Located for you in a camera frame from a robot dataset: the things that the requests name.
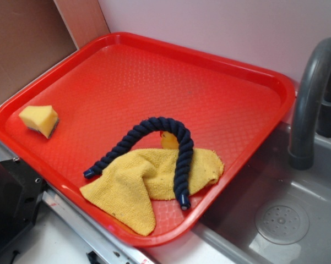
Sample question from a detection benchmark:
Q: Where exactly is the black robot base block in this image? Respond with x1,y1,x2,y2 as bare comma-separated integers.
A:
0,158,45,255

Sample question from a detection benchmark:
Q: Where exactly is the yellow rubber duck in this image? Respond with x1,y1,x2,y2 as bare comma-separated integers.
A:
160,131,179,150

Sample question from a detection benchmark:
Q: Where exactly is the red plastic tray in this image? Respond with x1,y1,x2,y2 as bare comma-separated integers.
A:
0,33,295,248

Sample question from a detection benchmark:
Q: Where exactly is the yellow microfiber cloth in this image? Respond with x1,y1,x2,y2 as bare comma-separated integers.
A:
79,147,226,237

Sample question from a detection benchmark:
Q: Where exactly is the yellow sponge piece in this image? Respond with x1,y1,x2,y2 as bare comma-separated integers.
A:
19,105,59,139

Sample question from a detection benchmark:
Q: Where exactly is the grey toy sink basin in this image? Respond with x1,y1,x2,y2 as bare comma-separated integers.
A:
191,81,331,264

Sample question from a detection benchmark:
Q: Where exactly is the round sink drain cover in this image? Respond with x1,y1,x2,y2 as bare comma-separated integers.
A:
255,200,310,245

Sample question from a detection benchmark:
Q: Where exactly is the grey toy faucet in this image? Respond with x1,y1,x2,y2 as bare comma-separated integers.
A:
288,37,331,170

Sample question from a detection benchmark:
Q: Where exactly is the brown cardboard panel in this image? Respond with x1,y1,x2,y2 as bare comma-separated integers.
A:
0,1,110,105

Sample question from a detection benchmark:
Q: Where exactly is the dark blue twisted rope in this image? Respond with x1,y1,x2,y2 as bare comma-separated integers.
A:
83,116,194,212

